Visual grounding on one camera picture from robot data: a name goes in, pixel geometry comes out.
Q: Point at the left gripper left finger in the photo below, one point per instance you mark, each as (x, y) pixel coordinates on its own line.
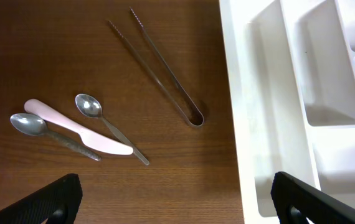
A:
(57, 202)

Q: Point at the small teaspoon textured handle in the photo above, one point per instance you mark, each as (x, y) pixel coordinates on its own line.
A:
(33, 125)

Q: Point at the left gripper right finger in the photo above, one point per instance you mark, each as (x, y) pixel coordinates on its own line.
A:
(298, 202)

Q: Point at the white plastic cutlery tray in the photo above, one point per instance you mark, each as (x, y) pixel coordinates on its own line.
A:
(291, 68)

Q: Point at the pink plastic butter knife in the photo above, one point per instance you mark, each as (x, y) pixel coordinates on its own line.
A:
(90, 138)

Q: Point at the small teaspoon smooth handle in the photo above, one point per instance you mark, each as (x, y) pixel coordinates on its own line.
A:
(91, 107)

